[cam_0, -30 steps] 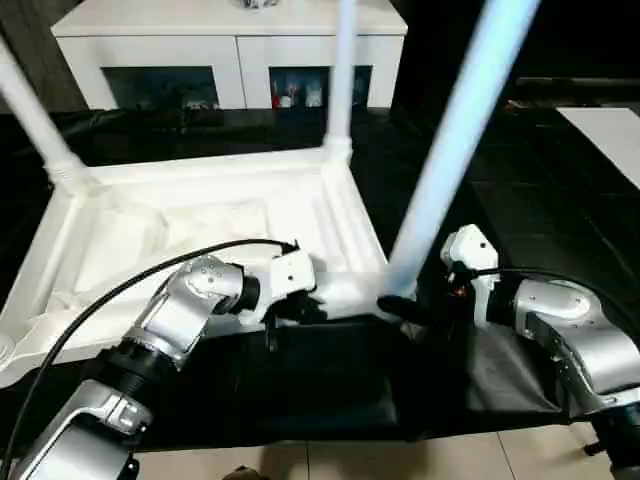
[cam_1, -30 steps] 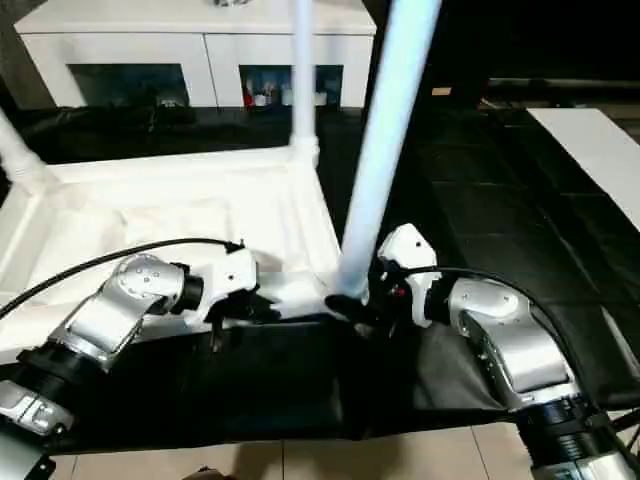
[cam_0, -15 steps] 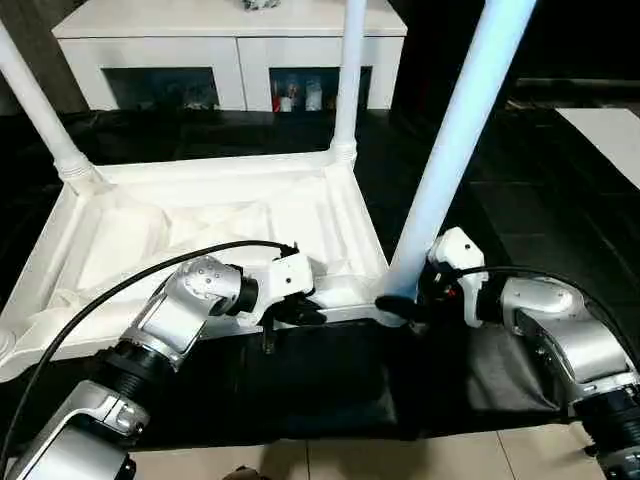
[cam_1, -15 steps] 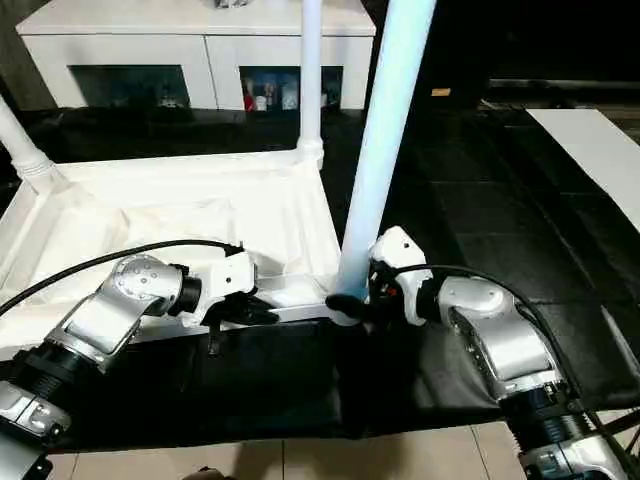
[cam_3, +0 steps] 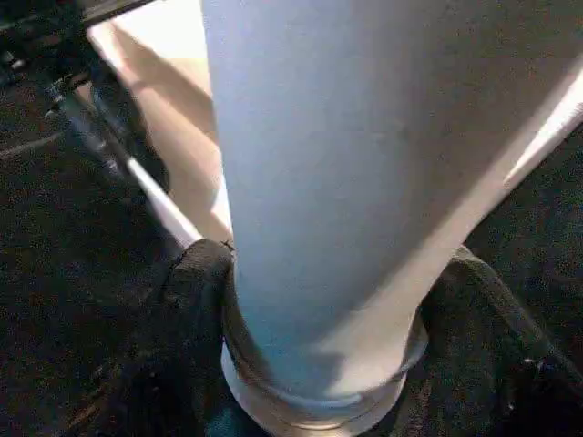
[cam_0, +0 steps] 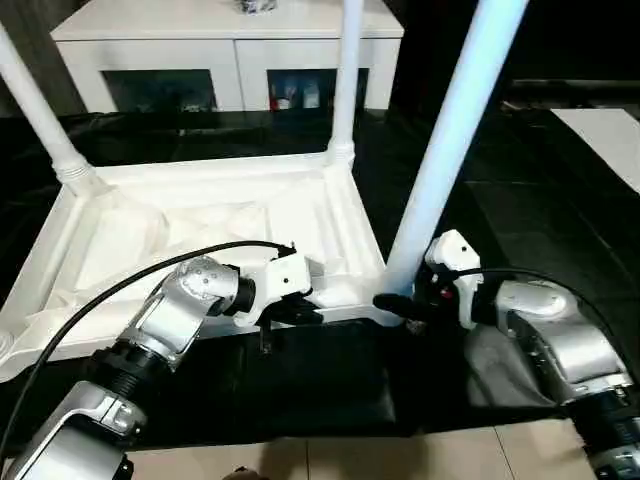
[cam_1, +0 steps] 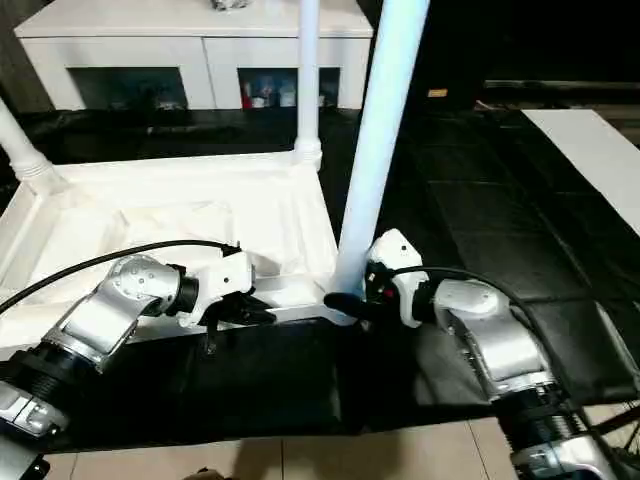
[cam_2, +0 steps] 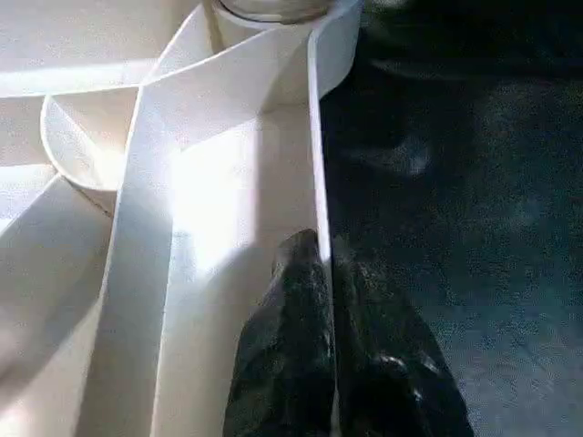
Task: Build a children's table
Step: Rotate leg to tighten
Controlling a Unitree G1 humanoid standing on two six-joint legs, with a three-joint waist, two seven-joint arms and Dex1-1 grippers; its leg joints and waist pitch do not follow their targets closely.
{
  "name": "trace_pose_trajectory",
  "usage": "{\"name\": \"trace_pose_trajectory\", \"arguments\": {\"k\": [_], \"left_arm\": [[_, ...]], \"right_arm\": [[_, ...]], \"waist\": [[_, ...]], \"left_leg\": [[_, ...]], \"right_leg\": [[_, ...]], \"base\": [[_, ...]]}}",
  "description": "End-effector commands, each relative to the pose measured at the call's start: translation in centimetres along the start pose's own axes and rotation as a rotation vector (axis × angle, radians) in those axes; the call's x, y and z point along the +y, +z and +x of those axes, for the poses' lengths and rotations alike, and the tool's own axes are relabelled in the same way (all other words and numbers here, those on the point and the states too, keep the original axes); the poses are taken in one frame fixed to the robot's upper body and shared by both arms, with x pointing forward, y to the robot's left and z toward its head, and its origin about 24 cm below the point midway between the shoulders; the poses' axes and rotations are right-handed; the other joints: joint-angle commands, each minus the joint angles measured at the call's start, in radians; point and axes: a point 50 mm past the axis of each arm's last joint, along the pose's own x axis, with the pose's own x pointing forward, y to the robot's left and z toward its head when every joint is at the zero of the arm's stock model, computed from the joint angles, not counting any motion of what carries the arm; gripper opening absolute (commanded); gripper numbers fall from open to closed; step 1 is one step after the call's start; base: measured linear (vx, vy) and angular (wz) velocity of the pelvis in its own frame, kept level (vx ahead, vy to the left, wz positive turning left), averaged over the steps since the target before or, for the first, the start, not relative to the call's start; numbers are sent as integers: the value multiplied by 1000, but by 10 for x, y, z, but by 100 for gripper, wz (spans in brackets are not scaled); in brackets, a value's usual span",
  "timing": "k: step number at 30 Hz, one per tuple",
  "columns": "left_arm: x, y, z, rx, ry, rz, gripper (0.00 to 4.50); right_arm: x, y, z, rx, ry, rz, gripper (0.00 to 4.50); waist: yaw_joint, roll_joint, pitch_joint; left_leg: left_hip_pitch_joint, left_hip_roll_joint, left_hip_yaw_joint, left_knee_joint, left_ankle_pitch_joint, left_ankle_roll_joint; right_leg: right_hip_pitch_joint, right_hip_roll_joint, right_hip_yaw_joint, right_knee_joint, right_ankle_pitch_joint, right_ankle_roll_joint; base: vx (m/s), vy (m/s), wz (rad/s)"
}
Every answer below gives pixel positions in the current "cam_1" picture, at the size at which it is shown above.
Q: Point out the white cabinet with glass doors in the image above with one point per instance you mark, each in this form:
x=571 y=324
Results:
x=125 y=45

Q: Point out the black mat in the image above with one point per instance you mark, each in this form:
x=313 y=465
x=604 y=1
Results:
x=475 y=200

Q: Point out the black metal stand foot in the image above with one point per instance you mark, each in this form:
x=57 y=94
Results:
x=620 y=417

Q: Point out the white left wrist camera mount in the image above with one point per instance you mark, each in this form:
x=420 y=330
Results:
x=225 y=280

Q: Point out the grey curtain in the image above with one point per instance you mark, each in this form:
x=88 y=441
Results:
x=25 y=60

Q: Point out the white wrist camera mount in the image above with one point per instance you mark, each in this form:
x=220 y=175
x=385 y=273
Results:
x=400 y=260
x=225 y=280

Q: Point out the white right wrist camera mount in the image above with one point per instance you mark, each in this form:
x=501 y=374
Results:
x=400 y=260

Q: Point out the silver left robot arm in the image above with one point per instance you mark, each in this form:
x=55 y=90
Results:
x=110 y=310

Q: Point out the white plastic table leg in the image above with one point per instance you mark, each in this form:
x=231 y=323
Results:
x=380 y=125
x=307 y=75
x=25 y=145

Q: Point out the dark long rod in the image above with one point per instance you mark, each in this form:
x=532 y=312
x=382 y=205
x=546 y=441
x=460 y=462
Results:
x=560 y=86

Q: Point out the small yellow box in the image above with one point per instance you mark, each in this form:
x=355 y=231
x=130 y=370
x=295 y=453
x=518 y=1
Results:
x=437 y=93

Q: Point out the white jar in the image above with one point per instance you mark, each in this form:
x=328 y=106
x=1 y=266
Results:
x=327 y=97
x=287 y=95

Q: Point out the white plastic table top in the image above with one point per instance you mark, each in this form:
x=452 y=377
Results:
x=150 y=190

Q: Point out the white sheet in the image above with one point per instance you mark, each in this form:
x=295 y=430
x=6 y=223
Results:
x=590 y=160

